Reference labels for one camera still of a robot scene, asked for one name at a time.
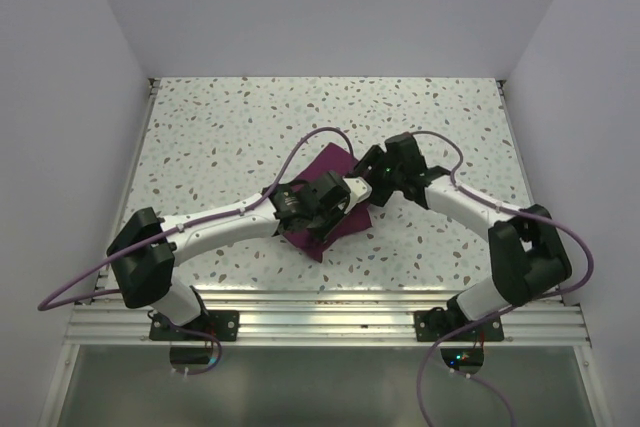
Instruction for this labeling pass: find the purple surgical cloth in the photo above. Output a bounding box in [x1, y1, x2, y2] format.
[282, 143, 372, 262]

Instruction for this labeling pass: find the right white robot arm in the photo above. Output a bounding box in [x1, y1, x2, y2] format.
[350, 133, 572, 340]

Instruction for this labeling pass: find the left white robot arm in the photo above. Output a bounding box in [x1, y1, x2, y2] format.
[107, 171, 370, 340]

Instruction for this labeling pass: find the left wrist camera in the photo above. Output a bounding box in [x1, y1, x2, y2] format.
[344, 177, 372, 212]

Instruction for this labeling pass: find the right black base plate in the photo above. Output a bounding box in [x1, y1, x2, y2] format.
[413, 307, 505, 342]

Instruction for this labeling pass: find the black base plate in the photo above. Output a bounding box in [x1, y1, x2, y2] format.
[413, 307, 505, 342]
[147, 310, 240, 342]

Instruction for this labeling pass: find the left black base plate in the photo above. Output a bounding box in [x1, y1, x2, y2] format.
[147, 310, 240, 342]

